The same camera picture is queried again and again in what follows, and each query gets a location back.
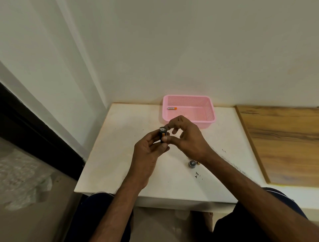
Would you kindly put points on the person's left hand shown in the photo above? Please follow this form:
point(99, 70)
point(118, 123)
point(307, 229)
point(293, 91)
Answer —
point(144, 159)

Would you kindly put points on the person's right hand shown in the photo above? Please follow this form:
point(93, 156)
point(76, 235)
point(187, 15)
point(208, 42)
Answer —
point(192, 142)

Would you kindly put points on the grey flashlight tail cap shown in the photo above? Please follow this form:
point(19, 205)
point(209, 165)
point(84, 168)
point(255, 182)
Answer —
point(192, 164)

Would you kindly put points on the black battery holder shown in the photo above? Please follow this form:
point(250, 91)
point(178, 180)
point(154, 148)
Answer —
point(162, 129)

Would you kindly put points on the person's right forearm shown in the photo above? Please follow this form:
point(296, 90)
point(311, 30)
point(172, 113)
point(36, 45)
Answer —
point(249, 192)

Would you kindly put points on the person's left forearm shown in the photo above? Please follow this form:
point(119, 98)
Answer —
point(117, 214)

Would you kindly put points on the person's left leg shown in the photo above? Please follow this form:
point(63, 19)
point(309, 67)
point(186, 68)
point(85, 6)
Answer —
point(92, 219)

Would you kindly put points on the person's right foot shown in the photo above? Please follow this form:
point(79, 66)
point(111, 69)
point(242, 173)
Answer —
point(208, 222)

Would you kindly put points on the pink plastic basket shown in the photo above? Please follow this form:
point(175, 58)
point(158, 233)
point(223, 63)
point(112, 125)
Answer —
point(197, 109)

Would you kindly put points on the wood-grain board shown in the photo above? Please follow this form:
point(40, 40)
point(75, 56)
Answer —
point(286, 144)

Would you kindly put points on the clear bubble wrap sheet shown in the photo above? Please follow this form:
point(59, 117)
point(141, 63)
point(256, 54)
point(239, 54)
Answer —
point(22, 182)

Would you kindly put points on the black door frame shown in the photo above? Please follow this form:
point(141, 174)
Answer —
point(37, 137)

